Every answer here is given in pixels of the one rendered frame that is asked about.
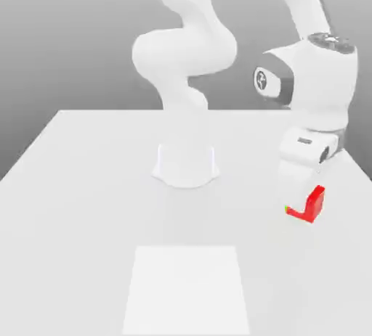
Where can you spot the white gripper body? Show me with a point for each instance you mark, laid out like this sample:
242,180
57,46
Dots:
296,185

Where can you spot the small red cube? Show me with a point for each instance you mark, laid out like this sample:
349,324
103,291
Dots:
315,204

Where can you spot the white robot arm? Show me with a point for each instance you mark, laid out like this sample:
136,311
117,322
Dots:
186,51

